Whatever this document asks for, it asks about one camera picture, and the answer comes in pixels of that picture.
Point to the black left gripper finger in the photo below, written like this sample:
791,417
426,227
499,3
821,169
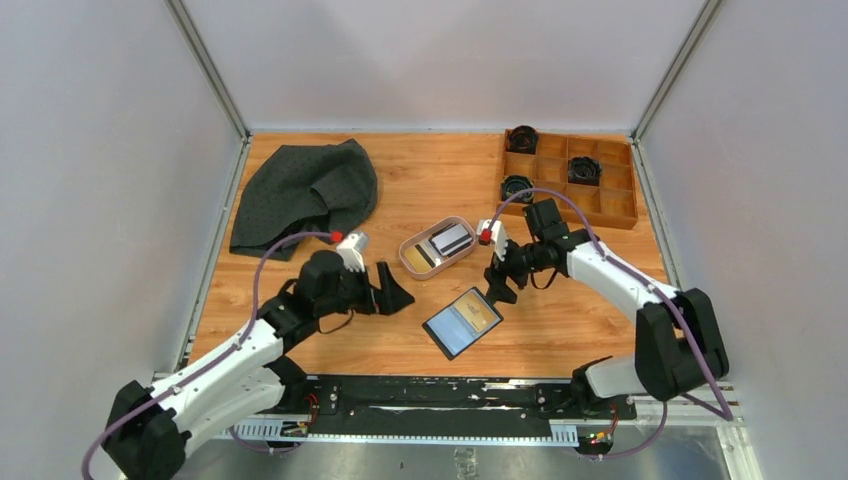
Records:
386,279
391,299

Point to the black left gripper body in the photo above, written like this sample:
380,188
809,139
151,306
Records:
354,292

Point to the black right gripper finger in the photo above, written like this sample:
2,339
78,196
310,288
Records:
499,291
496,273

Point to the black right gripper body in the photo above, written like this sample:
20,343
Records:
524,259

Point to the pink oval plastic tray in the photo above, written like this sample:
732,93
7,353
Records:
442,263

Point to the gold credit card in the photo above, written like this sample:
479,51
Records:
419,259
476,312

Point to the black leather card holder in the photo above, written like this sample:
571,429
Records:
450,333

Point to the thin white card stack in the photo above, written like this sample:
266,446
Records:
449,240

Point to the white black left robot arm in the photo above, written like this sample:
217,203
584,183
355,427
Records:
218,371

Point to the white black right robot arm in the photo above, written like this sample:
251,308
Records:
678,343

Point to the wooden compartment organizer box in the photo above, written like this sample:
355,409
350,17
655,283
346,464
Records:
612,204

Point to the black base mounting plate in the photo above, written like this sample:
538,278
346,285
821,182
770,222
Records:
415,408

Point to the rolled dark belt top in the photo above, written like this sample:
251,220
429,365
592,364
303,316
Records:
522,139

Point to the dark green dotted cloth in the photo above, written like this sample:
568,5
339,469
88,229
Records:
320,188

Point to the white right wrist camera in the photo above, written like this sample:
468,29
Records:
491,232

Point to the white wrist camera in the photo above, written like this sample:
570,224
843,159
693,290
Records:
491,232
351,250

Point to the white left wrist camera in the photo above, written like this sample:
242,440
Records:
351,250

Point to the aluminium frame rail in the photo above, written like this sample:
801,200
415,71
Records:
589,441

